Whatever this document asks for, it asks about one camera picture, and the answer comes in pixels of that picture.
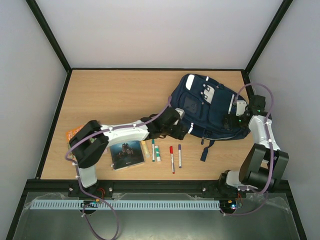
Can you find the dark Wuthering Heights book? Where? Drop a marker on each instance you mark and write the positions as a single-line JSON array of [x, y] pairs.
[[125, 155]]

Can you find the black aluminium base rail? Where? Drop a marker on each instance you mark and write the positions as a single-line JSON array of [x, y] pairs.
[[108, 188]]

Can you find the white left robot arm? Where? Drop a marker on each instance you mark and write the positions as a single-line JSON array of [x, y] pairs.
[[87, 146]]

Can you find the white glue stick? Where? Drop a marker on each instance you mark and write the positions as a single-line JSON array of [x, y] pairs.
[[157, 153]]

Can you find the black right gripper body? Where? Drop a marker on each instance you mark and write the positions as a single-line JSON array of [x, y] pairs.
[[229, 121]]

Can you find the green marker pen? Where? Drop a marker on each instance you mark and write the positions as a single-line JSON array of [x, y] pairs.
[[153, 150]]

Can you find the purple marker pen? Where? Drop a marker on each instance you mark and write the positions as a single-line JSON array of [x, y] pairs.
[[180, 156]]

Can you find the orange Treehouse book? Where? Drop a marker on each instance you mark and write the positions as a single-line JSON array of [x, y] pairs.
[[71, 133]]

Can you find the yellow highlighter pen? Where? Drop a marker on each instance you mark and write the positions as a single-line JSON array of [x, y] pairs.
[[145, 149]]

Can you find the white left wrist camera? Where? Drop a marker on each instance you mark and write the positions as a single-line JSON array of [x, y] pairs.
[[181, 112]]

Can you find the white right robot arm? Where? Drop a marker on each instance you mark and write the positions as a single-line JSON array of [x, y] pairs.
[[264, 166]]

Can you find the navy blue student backpack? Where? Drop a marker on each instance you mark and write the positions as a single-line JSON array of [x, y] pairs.
[[206, 103]]

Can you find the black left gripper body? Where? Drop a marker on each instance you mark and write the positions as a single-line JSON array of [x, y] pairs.
[[178, 134]]

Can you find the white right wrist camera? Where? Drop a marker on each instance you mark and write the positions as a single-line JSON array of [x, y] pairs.
[[240, 107]]

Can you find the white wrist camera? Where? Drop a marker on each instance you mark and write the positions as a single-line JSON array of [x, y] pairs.
[[181, 112], [240, 107]]

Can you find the red marker pen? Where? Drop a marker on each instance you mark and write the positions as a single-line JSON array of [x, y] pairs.
[[172, 159]]

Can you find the light blue cable duct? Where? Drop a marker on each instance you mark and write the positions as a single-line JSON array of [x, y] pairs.
[[152, 205]]

